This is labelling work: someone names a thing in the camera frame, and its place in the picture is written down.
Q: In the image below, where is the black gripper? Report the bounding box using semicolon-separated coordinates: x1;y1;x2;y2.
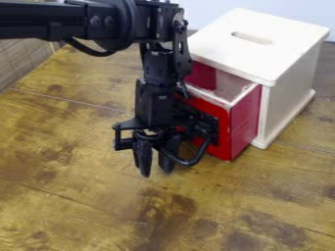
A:
112;78;206;177

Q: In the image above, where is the black metal drawer handle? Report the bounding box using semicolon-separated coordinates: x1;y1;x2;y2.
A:
136;107;222;167

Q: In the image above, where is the red drawer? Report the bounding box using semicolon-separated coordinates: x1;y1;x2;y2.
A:
183;62;262;162

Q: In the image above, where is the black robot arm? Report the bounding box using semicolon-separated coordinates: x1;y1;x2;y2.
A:
0;0;203;176

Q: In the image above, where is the white wooden box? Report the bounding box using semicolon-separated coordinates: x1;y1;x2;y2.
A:
188;8;330;149

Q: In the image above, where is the black cable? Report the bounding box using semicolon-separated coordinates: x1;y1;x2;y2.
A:
63;36;121;58

